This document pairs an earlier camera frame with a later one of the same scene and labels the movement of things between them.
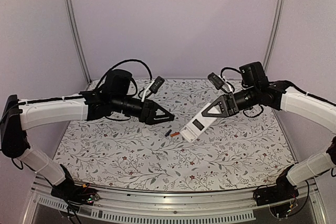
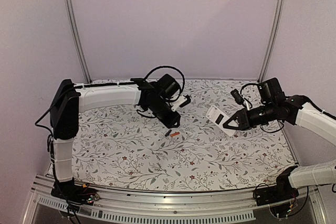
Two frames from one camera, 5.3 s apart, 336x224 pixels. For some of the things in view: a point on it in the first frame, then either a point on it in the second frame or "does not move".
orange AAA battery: [174, 134] does not move
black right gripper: [232, 104] to [244, 118]
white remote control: [198, 124] to [219, 118]
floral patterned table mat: [238, 152] does not move
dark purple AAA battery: [168, 133] does not move
